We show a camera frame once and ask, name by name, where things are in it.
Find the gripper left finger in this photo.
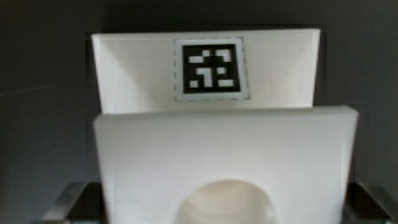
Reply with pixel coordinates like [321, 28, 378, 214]
[32, 182, 101, 224]

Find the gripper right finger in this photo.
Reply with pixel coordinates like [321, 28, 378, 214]
[348, 182, 398, 224]

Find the white lamp base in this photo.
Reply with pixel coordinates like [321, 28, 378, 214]
[92, 28, 357, 224]

